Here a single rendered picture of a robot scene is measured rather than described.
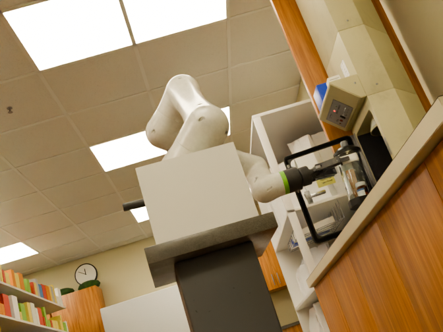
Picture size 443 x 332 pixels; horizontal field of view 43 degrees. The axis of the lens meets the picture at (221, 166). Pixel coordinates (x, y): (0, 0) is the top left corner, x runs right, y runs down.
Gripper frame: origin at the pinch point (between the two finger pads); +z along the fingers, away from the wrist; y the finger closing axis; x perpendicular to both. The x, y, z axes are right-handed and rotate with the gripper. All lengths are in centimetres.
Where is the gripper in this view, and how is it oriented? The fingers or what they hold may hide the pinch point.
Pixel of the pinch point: (349, 162)
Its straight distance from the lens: 225.6
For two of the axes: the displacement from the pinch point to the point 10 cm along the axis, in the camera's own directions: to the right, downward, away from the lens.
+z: 9.5, -2.9, 0.8
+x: 3.0, 8.9, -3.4
